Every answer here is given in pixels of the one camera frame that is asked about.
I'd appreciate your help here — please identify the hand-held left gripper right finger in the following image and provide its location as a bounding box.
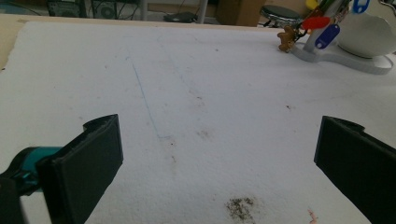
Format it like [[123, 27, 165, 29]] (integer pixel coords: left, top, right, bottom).
[[313, 115, 396, 224]]

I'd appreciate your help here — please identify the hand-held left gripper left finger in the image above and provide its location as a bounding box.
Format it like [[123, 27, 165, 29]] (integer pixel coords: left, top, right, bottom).
[[10, 113, 124, 224]]

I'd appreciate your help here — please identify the white key holder stand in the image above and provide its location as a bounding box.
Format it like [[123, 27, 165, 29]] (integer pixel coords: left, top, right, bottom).
[[290, 0, 394, 76]]

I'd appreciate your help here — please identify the olive cord keychain with bear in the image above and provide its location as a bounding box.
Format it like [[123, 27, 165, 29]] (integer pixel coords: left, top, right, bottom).
[[276, 0, 353, 53]]

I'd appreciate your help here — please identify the bunch of colourful key tags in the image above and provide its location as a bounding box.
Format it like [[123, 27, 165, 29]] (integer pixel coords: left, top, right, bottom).
[[300, 0, 372, 50]]

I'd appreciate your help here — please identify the white foam mat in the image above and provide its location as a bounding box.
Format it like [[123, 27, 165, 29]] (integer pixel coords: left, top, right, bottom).
[[0, 21, 396, 224]]

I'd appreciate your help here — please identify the small black computer tower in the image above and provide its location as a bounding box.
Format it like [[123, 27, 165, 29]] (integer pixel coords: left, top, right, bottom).
[[91, 0, 119, 20]]

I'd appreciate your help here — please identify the black round stool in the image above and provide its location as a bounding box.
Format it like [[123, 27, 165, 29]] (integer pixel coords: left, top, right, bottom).
[[259, 4, 304, 29]]

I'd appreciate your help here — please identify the white desk leg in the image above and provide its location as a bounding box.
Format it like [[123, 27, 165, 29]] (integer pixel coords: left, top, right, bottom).
[[139, 0, 149, 21], [195, 0, 209, 24]]

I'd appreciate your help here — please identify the flat black device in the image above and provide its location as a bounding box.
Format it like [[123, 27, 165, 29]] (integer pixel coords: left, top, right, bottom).
[[163, 11, 199, 24]]

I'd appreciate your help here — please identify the cardboard box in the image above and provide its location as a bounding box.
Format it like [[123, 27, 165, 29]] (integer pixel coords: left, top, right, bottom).
[[216, 0, 267, 28]]

